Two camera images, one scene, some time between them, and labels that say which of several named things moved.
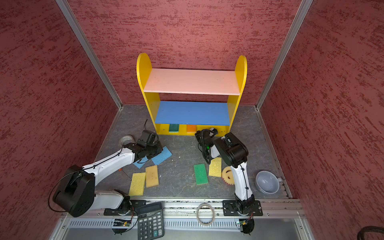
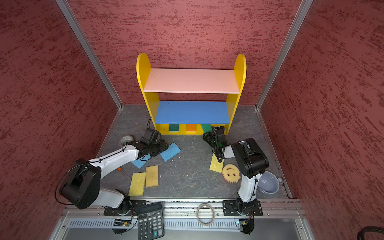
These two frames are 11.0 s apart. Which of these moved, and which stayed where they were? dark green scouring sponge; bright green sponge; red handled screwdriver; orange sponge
Moved: bright green sponge
Stayed: orange sponge; dark green scouring sponge; red handled screwdriver
